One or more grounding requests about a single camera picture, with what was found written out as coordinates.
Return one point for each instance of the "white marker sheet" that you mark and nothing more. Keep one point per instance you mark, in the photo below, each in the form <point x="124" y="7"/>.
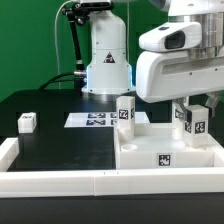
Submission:
<point x="103" y="119"/>

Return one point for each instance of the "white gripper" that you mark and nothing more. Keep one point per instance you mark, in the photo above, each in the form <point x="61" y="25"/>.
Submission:
<point x="172" y="75"/>

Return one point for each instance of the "white left fence wall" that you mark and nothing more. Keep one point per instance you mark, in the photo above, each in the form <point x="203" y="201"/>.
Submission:
<point x="9" y="150"/>

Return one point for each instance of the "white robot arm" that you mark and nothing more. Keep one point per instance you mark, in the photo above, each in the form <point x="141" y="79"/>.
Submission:
<point x="108" y="72"/>

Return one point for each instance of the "white square tabletop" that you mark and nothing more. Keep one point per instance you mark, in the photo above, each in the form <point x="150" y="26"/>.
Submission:
<point x="153" y="146"/>

